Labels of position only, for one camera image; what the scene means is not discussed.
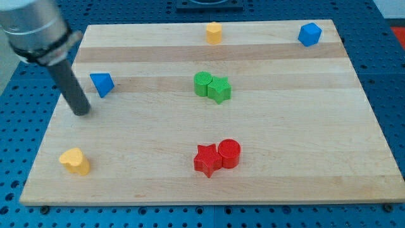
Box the blue cube block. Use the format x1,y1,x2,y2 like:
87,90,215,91
298,22,322,47

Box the red cylinder block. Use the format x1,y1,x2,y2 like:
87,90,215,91
218,139,241,168

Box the wooden board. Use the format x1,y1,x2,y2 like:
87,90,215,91
20,20,404,206

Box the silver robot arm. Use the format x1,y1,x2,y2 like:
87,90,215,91
1,0,83,66

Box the green star block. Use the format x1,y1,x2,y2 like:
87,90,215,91
207,76,232,104

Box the red star block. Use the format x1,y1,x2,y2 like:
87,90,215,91
194,144,222,178

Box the blue triangle block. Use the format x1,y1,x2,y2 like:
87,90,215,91
90,73,115,98

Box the yellow hexagon block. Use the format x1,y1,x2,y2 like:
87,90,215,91
206,22,222,45

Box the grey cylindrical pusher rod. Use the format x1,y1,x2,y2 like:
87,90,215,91
46,60,90,116

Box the yellow heart block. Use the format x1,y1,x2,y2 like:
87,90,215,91
59,148,90,175

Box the green cylinder block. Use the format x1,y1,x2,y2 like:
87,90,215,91
194,72,213,97

